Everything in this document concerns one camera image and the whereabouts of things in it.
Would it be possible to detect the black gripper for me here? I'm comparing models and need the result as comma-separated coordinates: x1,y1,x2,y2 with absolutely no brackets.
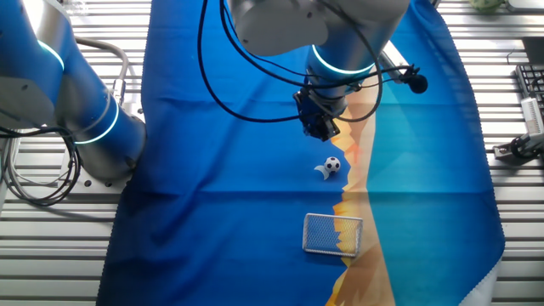
292,89,342,143

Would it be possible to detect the small black white soccer ball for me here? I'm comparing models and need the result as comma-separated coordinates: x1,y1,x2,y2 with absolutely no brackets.
323,156,342,174

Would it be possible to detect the blue printed mountain cloth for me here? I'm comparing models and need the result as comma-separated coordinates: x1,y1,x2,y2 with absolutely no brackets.
95,0,507,306

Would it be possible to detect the green object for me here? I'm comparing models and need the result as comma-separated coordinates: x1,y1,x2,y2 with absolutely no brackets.
468,0,507,14

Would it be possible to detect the black keyboard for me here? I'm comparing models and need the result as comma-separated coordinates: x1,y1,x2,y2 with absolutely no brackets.
514,63,544,110

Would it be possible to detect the dark grey box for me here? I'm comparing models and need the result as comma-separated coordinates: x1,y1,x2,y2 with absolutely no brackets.
522,37,544,65

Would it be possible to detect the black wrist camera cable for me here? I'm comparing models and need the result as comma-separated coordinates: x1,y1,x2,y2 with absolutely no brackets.
218,0,416,124

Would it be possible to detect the long looped gripper cable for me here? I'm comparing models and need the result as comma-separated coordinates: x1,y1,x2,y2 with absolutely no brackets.
196,0,302,124

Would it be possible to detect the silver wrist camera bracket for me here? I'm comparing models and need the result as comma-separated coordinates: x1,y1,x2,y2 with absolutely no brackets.
377,41,405,82

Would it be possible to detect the white wire mesh goal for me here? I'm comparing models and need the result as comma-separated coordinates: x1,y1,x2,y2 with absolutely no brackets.
302,212,365,258

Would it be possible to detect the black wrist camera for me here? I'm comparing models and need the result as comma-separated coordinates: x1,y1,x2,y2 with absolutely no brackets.
401,70,429,95

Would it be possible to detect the silver fixed depth camera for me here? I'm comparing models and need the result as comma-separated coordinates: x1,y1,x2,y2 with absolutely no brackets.
520,96,544,137

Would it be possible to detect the thick grey robot cable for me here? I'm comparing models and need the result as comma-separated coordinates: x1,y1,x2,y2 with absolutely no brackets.
71,36,131,107

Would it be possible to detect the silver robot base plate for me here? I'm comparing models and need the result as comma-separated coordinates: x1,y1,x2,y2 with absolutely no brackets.
57,105,148,196

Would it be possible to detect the black looped cable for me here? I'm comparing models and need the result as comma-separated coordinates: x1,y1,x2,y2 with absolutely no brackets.
0,125,82,208

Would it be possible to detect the grey looped cable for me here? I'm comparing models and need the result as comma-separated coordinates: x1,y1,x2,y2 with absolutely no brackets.
2,135,65,201

